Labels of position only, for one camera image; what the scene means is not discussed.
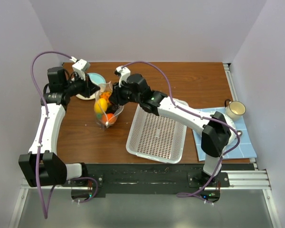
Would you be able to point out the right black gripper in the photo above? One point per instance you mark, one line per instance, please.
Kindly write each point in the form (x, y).
(116, 98)

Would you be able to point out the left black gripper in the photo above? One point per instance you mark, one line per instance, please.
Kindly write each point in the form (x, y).
(90, 88)

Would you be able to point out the yellow fake lemon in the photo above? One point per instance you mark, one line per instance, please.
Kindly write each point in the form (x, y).
(100, 106)

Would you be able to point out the clear zip top bag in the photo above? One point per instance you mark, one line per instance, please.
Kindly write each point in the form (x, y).
(106, 87)

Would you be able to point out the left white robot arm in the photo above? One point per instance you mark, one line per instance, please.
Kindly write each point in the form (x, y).
(41, 165)

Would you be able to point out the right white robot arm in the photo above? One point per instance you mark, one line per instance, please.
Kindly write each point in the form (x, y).
(213, 129)

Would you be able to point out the dark purple fake plum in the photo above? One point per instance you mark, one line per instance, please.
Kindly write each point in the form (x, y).
(112, 109)

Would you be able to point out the green fake pepper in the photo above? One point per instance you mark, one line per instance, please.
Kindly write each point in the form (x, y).
(99, 116)

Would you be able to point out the orange fake tomato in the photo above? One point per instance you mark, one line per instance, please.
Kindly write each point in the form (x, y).
(109, 119)

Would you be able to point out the white perforated plastic basket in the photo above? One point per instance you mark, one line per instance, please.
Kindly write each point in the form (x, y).
(156, 138)

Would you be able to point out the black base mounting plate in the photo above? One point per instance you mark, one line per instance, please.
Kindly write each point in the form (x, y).
(206, 195)

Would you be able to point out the cream enamel mug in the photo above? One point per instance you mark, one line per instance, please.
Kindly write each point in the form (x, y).
(234, 109)

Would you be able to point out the white paper plate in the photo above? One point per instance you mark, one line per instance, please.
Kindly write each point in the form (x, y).
(230, 122)

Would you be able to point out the metal spoon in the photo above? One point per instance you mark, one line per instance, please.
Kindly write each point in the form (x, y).
(239, 133)

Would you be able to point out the blue checked cloth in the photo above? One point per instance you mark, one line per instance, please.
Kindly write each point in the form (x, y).
(244, 150)

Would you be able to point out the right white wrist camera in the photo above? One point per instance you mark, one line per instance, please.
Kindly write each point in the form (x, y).
(123, 73)

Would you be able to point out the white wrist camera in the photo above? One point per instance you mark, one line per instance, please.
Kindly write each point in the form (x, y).
(80, 66)
(123, 73)

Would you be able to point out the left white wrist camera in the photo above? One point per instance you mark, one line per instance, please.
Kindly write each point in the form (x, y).
(80, 66)

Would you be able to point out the aluminium frame rail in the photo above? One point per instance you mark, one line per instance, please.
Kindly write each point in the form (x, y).
(247, 178)

